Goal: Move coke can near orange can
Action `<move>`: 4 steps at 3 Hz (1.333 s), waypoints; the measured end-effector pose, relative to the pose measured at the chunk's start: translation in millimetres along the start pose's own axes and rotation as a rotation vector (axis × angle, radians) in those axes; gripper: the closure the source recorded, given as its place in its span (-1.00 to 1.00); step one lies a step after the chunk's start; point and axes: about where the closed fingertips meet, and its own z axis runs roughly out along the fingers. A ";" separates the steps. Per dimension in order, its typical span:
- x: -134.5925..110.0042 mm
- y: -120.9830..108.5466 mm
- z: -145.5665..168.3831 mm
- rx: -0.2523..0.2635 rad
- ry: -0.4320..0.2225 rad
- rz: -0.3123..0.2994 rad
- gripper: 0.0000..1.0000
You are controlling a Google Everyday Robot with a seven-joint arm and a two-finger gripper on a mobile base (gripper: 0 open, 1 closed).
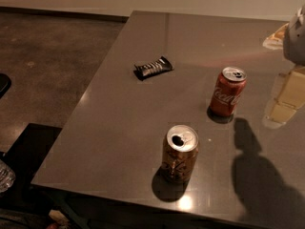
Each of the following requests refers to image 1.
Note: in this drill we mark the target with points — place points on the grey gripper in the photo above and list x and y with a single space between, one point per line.
295 40

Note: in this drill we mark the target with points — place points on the red coke can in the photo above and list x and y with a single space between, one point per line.
228 88

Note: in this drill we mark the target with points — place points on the orange soda can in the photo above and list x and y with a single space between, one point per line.
180 150

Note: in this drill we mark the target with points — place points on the black snack bar wrapper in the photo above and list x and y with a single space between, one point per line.
161 65

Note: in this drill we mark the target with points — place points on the black chair seat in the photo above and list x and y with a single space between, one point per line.
25 156

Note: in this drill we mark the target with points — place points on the dark round object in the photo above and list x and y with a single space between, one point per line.
5 83

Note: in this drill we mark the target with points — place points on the clear plastic object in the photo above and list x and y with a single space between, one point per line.
7 176

